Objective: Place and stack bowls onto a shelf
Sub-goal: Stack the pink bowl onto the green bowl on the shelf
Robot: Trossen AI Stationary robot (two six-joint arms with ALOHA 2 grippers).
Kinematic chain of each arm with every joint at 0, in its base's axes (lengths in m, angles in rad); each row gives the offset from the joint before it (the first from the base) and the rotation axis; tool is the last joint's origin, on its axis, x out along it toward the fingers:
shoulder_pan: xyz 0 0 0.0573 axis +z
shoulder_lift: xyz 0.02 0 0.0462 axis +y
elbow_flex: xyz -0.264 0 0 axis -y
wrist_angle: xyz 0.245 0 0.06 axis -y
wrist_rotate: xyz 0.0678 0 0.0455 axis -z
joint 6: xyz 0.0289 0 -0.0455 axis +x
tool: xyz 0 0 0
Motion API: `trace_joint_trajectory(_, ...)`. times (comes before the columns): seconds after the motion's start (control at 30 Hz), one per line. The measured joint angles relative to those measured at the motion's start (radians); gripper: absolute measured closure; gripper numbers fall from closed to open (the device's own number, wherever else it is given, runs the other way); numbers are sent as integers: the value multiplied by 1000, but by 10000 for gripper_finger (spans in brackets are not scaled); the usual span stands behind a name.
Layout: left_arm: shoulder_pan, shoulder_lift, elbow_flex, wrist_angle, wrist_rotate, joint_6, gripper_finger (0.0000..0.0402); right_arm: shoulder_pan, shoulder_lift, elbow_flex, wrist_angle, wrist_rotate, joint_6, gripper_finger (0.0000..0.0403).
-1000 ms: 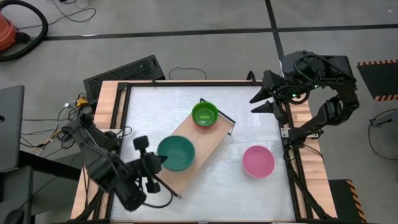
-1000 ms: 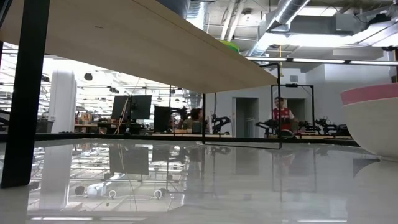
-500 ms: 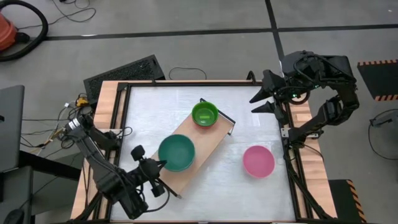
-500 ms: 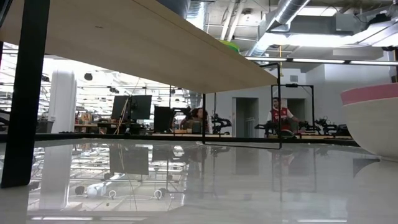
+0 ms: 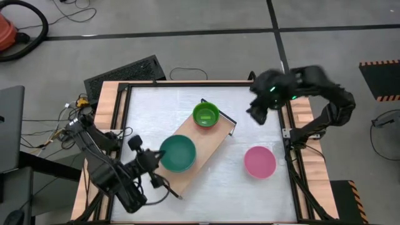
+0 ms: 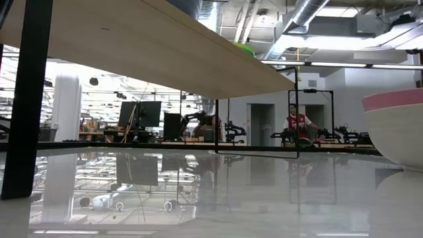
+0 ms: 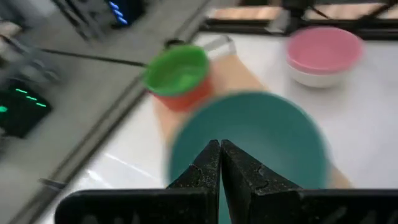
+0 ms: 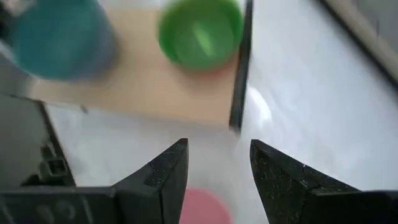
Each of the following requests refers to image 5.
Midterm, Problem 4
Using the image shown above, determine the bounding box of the looped black floor cable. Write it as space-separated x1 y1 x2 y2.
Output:
169 67 209 81

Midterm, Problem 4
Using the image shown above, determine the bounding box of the grey round stand base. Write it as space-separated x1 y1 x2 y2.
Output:
370 109 400 162

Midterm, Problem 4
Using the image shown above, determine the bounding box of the small green bowl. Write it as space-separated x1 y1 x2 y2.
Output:
192 101 221 128

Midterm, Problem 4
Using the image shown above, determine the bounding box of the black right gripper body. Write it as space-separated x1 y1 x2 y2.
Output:
251 70 294 111

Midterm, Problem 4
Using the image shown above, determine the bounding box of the thin black floor cable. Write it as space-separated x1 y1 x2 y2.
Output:
18 0 97 31

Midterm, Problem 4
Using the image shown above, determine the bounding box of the large dark green bowl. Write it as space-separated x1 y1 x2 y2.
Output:
159 134 198 174

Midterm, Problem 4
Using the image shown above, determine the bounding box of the black hazard-striped floor mat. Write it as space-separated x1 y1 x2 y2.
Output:
330 180 369 225
358 59 400 103

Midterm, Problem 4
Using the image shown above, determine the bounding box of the large pink bowl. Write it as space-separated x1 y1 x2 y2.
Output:
243 146 278 180

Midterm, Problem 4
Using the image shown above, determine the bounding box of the orange vacuum cleaner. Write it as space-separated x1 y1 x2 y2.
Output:
0 14 31 53

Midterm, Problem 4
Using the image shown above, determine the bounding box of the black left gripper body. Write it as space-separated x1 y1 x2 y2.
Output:
130 152 161 181

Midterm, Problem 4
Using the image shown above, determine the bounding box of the black computer mouse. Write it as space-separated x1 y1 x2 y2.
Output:
2 209 25 225

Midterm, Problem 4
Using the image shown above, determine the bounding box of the black vacuum hose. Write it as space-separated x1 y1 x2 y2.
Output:
0 0 49 63

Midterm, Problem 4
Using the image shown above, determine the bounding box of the black cable bundle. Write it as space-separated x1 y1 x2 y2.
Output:
20 93 94 151

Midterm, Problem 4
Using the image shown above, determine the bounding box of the black desk beam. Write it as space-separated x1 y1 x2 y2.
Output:
19 151 83 182

